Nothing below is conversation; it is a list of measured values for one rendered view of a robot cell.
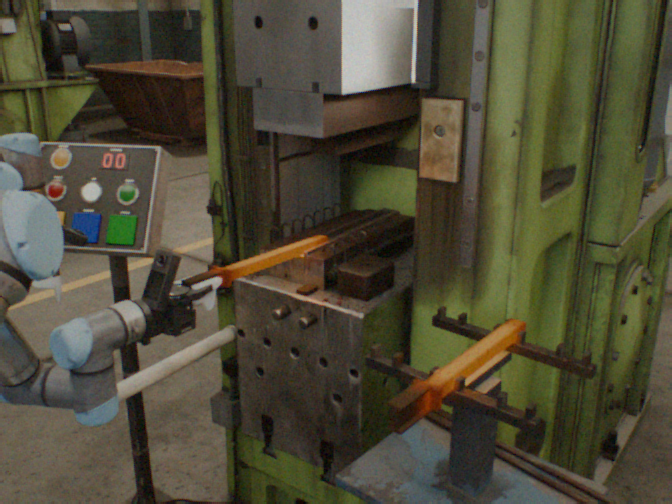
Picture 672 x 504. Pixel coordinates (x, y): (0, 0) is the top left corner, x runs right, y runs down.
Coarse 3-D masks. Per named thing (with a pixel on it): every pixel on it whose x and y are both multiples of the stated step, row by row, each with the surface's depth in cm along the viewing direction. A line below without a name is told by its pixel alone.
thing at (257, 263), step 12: (312, 240) 165; (324, 240) 167; (276, 252) 155; (288, 252) 157; (300, 252) 160; (240, 264) 146; (252, 264) 147; (264, 264) 150; (192, 276) 137; (204, 276) 137; (216, 276) 139; (228, 276) 140; (240, 276) 145
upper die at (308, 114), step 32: (256, 96) 156; (288, 96) 151; (320, 96) 146; (352, 96) 154; (384, 96) 165; (416, 96) 178; (256, 128) 159; (288, 128) 153; (320, 128) 148; (352, 128) 157
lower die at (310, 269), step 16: (384, 208) 195; (320, 224) 187; (336, 224) 184; (368, 224) 181; (400, 224) 184; (288, 240) 174; (336, 240) 169; (352, 240) 171; (368, 240) 172; (304, 256) 161; (320, 256) 160; (336, 256) 162; (352, 256) 168; (384, 256) 181; (272, 272) 169; (288, 272) 166; (304, 272) 163; (320, 272) 160; (320, 288) 161
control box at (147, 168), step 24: (48, 144) 182; (72, 144) 181; (96, 144) 180; (48, 168) 180; (72, 168) 179; (96, 168) 178; (120, 168) 177; (144, 168) 176; (168, 168) 182; (72, 192) 178; (144, 192) 175; (72, 216) 177; (144, 216) 173; (144, 240) 172
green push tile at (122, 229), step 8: (112, 216) 174; (120, 216) 174; (128, 216) 173; (136, 216) 173; (112, 224) 174; (120, 224) 173; (128, 224) 173; (136, 224) 173; (112, 232) 173; (120, 232) 173; (128, 232) 173; (112, 240) 173; (120, 240) 172; (128, 240) 172
